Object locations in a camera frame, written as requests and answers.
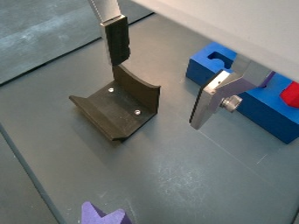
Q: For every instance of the gripper metal right finger with screw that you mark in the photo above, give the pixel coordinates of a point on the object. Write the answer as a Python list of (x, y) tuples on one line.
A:
[(221, 92)]

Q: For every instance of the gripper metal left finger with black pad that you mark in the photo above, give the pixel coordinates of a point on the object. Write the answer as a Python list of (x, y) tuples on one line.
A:
[(114, 28)]

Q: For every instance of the purple star block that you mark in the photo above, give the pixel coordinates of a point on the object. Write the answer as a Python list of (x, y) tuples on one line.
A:
[(94, 216)]

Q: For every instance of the blue shape sorter board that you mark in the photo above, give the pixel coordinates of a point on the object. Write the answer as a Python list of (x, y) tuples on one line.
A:
[(264, 106)]

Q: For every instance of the red hexagon block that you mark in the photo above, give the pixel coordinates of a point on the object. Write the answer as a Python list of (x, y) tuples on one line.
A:
[(290, 95)]

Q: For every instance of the black angled bracket stand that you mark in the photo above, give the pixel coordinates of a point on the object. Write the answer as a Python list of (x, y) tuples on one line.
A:
[(122, 106)]

